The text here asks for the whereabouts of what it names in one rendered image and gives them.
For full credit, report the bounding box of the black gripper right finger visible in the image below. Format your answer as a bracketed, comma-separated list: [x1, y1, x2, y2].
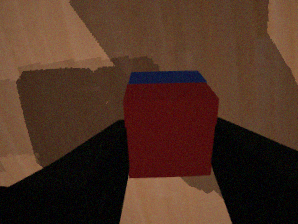
[210, 116, 298, 224]

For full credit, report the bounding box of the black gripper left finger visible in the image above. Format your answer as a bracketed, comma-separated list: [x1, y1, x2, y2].
[0, 119, 129, 224]

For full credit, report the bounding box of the red block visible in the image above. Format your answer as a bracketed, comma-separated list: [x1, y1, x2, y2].
[122, 83, 218, 179]

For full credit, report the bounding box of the blue block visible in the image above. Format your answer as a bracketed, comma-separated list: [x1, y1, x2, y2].
[128, 71, 208, 84]

